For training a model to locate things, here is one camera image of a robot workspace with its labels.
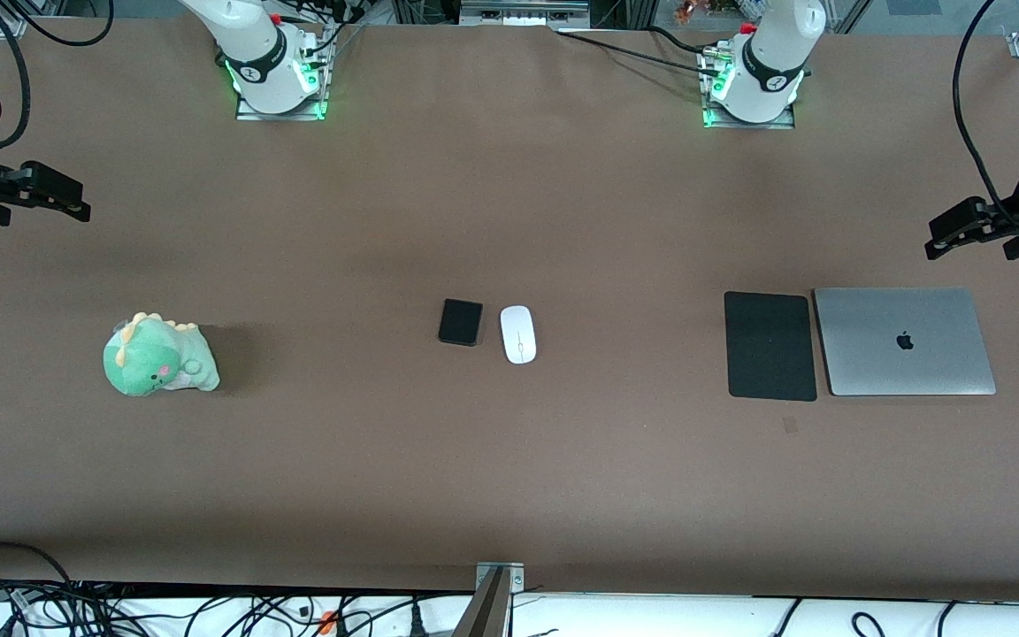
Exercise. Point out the black smartphone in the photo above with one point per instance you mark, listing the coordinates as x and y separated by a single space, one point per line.
460 322

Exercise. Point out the white computer mouse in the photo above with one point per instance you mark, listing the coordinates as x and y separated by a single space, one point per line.
518 334

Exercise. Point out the black mouse pad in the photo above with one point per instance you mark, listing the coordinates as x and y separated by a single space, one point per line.
770 345

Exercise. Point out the silver laptop with apple logo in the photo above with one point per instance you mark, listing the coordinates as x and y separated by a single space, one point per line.
903 363

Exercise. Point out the green dinosaur plush toy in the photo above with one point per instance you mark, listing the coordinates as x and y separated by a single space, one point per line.
156 358

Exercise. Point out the silver power strip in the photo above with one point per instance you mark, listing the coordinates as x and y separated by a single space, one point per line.
523 11

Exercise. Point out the aluminium profile beam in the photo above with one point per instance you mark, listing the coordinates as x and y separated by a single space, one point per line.
483 615

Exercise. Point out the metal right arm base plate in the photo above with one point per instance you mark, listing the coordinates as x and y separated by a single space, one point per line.
249 113

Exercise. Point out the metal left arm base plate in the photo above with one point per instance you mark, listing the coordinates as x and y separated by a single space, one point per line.
784 122

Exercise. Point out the metal table edge bracket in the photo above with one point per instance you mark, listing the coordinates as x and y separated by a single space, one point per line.
514 575

